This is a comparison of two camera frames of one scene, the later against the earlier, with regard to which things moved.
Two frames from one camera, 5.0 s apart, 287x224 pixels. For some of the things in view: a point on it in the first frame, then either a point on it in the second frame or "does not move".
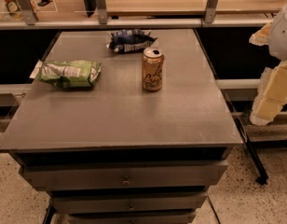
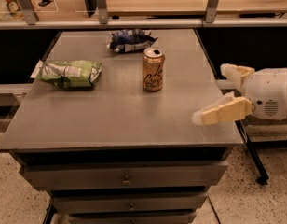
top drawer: (61, 175) does not move
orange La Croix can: (152, 68) does not move
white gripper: (282, 35) -> (268, 89)
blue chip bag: (129, 40) does not move
